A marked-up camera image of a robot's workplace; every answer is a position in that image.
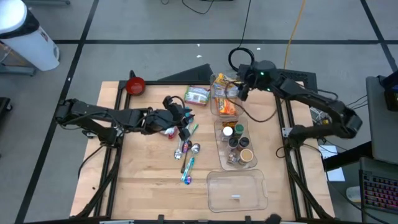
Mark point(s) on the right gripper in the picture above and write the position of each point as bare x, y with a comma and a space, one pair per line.
249, 80

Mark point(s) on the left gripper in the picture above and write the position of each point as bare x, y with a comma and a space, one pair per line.
181, 115

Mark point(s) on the blue ramen packet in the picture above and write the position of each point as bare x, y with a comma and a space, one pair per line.
230, 91

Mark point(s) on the orange ramen packet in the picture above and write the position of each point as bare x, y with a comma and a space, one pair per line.
225, 105

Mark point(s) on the green-lidded spice jar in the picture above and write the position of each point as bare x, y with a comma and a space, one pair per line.
238, 128

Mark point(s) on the dark grey metal spoon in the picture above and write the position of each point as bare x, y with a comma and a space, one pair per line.
183, 165

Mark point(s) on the white round lid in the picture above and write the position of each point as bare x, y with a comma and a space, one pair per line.
227, 131

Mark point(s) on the tan-lidded spice jar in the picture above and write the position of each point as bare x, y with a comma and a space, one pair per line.
246, 155

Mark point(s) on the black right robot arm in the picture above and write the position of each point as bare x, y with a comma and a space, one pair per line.
311, 96

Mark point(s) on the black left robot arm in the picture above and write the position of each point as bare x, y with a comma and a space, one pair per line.
93, 110

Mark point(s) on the small clear plastic bin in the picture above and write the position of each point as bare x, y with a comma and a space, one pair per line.
247, 133
238, 105

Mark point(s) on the green ramen packet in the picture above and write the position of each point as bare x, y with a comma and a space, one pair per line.
196, 95

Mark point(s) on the orange snack bag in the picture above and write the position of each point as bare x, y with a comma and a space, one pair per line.
230, 123

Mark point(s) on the black triangular panel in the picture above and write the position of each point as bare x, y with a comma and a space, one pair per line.
196, 74

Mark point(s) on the red bowl black exterior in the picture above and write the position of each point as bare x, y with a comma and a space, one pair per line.
135, 86

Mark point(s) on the large clear plastic bin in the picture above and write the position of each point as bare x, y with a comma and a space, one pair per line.
236, 189

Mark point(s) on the silver aluminium extrusion bar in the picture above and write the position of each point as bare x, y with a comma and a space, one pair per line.
116, 222

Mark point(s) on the white paper sheet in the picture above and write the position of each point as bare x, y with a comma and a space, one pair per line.
337, 175

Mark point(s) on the black device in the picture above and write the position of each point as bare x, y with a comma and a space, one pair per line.
391, 99

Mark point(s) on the white computer mouse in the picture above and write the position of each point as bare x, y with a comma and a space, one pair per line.
353, 193

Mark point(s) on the white trash can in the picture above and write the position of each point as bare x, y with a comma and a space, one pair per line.
31, 46

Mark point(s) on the black aluminium table frame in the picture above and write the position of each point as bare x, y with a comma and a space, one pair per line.
174, 83

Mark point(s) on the black plastic frame clip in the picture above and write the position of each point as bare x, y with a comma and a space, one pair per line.
160, 218
247, 219

